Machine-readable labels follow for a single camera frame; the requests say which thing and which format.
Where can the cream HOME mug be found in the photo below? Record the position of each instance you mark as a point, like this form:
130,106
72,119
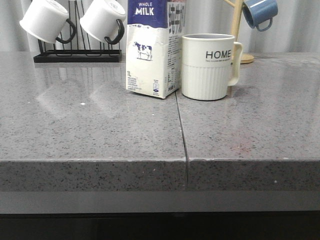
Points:
210,64

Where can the whole milk carton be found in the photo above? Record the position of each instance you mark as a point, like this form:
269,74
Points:
154,46

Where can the wooden mug tree stand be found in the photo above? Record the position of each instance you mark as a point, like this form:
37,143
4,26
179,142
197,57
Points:
235,26

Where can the right white hanging mug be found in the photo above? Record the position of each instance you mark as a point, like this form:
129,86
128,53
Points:
104,21

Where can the white hanging mug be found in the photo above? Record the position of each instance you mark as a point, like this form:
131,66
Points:
45,19
104,21

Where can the blue enamel mug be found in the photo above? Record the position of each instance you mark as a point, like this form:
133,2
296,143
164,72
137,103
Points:
259,13

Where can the left white hanging mug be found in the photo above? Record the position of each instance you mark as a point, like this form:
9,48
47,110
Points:
45,19

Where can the black wire mug rack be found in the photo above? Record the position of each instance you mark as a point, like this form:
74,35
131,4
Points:
83,48

